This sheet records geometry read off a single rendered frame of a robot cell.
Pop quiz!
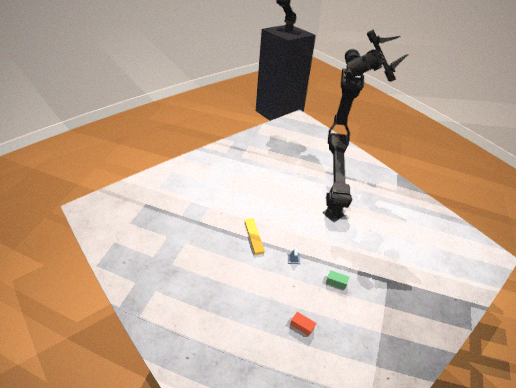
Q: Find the green rectangular block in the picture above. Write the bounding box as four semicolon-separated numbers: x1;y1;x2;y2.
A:
325;270;349;290

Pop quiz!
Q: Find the orange rectangular block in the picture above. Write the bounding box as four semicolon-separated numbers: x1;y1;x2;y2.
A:
290;312;316;336

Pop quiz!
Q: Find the yellow bar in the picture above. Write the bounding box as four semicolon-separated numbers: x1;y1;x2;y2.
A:
245;218;265;255

